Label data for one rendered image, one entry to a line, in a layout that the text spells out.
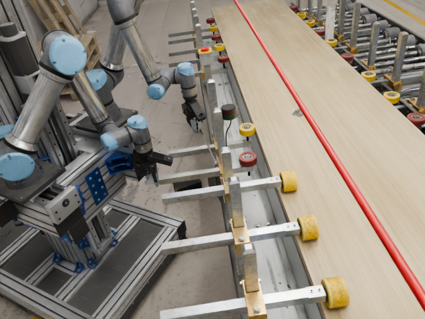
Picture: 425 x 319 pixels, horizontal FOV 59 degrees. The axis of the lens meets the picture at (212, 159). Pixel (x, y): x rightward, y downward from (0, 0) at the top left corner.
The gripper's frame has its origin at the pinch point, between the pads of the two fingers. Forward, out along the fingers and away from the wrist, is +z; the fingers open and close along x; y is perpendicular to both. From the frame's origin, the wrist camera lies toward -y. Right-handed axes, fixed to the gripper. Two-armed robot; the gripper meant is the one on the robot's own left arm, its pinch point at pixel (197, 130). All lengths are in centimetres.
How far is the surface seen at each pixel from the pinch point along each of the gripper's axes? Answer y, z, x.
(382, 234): -141, -75, 37
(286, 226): -84, -7, 5
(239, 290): -81, 19, 24
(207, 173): -30.3, 3.7, 9.5
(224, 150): -52, -21, 10
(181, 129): 151, 90, -39
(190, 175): -27.1, 3.4, 17.0
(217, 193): -55, -5, 16
